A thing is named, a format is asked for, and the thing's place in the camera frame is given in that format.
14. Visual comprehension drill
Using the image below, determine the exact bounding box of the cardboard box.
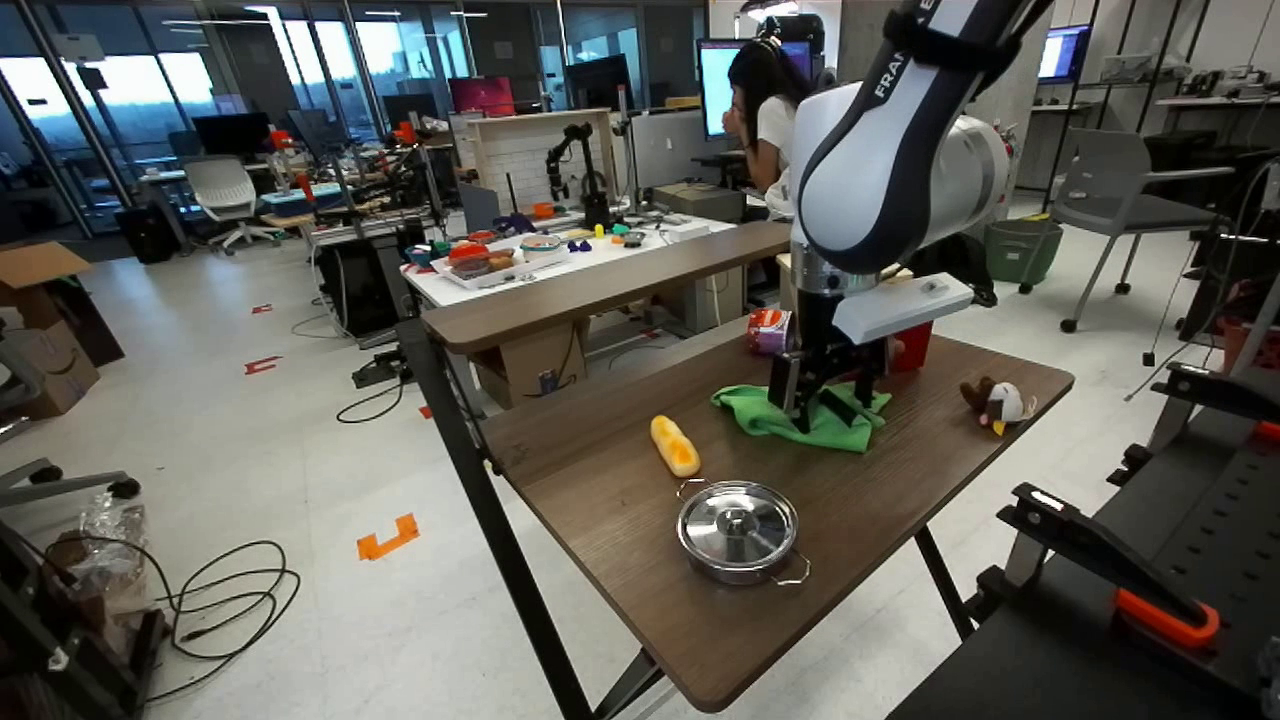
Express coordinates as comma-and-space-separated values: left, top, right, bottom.
0, 239, 124, 420

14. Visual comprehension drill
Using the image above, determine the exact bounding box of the green bin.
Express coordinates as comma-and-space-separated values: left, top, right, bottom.
984, 221, 1065, 291

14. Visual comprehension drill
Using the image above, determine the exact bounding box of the wooden box with red drawer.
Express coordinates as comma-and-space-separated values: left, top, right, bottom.
889, 322, 933, 374

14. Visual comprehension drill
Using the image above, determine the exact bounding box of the pink red small cup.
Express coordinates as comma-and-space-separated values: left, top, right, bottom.
748, 306, 790, 357

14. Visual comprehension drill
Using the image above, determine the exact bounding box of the small plush toy animal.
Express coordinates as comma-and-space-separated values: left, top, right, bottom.
962, 374, 1034, 436

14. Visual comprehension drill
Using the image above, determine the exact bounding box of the yellow corn toy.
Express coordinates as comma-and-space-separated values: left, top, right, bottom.
650, 417, 700, 478

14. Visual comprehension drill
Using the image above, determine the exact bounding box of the white table with toys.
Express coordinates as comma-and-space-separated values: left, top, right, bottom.
400, 210, 725, 306

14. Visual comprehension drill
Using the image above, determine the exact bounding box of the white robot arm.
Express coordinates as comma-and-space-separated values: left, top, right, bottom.
769, 0, 1053, 433

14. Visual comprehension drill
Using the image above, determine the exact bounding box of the black backpack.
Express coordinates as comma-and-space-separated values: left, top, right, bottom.
916, 235, 995, 306

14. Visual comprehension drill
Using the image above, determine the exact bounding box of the green cloth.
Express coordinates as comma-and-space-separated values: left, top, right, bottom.
712, 382, 886, 457

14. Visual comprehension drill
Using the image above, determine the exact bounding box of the black cable on floor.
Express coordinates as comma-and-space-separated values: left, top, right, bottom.
77, 537, 303, 706

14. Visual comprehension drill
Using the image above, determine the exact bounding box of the grey office chair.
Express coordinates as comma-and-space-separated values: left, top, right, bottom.
1053, 127, 1222, 331

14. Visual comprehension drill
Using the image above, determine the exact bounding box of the black clamp with orange handle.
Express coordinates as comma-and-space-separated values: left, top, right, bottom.
999, 483, 1222, 651

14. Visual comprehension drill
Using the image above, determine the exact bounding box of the white office chair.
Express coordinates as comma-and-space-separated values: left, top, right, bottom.
184, 156, 280, 257

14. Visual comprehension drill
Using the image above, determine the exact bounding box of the silver pot with lid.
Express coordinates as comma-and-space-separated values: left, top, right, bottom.
673, 478, 812, 587

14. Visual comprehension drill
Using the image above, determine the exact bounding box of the computer monitor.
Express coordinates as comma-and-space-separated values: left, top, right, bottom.
697, 38, 740, 140

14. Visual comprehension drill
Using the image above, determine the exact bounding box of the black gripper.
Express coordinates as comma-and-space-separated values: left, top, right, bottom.
769, 291, 889, 433

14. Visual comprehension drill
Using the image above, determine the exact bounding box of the person in white shirt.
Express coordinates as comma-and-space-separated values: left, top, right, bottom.
725, 38, 809, 221

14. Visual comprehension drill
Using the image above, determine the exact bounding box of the brown wooden bench table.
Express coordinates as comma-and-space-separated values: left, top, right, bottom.
424, 221, 790, 408

